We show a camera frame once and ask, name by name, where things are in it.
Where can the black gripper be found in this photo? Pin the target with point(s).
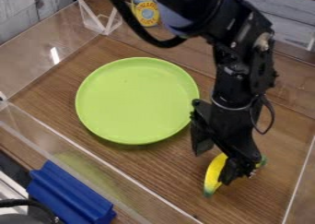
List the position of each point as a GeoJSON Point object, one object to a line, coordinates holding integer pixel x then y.
{"type": "Point", "coordinates": [226, 127]}

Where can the green round plate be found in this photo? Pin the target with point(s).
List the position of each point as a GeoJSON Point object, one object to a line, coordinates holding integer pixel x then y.
{"type": "Point", "coordinates": [134, 101]}

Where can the blue plastic clamp block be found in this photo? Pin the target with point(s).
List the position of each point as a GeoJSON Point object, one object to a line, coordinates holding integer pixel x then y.
{"type": "Point", "coordinates": [71, 199]}

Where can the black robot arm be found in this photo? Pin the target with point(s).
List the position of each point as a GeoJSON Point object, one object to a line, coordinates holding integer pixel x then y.
{"type": "Point", "coordinates": [239, 32]}

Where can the yellow labelled tin can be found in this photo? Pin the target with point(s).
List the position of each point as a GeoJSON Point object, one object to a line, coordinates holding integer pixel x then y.
{"type": "Point", "coordinates": [146, 12]}

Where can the yellow toy banana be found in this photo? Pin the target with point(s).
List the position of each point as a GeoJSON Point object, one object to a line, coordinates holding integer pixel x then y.
{"type": "Point", "coordinates": [211, 183]}

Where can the clear acrylic corner bracket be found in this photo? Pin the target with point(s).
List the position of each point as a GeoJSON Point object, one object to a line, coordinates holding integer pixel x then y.
{"type": "Point", "coordinates": [103, 24]}

